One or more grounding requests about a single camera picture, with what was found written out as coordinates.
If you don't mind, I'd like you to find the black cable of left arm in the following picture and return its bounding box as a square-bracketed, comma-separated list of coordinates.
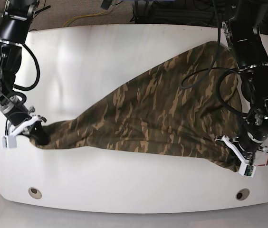
[181, 0, 251, 119]

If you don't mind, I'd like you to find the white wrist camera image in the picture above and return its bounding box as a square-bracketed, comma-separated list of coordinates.
[215, 135, 258, 178]
[2, 115, 47, 149]

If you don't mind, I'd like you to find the red tape rectangle marking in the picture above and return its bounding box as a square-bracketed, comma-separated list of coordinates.
[255, 138, 268, 166]

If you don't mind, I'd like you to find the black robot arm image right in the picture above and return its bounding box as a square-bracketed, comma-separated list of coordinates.
[223, 0, 268, 158]

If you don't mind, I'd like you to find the right table cable grommet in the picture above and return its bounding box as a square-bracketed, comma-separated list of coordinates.
[236, 189, 250, 201]

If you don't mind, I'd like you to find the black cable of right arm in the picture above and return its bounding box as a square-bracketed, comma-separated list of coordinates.
[12, 42, 41, 91]

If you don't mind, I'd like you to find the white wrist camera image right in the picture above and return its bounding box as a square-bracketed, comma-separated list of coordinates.
[215, 135, 258, 178]

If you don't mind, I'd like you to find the camouflage T-shirt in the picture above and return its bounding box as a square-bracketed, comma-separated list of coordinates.
[31, 41, 240, 172]

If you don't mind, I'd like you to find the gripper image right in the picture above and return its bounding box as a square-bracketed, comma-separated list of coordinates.
[239, 129, 268, 157]

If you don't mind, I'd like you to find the left table cable grommet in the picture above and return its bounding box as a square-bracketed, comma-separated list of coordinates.
[28, 187, 42, 200]

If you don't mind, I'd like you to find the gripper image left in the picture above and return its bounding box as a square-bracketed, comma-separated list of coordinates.
[2, 102, 49, 145]

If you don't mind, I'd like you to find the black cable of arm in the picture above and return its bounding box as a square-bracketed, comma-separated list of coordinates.
[181, 0, 251, 119]
[12, 42, 41, 91]

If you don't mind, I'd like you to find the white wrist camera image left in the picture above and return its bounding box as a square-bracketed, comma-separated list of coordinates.
[2, 115, 47, 149]

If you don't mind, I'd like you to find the table cable grommet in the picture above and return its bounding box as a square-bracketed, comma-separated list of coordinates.
[236, 189, 250, 201]
[28, 187, 42, 200]

